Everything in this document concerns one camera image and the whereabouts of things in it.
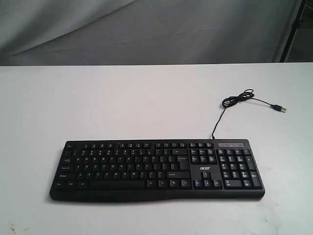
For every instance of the black acer keyboard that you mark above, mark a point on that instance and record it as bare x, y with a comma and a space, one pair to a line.
153, 170

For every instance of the black stand pole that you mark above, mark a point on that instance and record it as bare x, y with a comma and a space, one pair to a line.
299, 44

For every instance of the grey backdrop cloth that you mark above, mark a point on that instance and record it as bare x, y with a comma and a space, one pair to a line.
143, 32

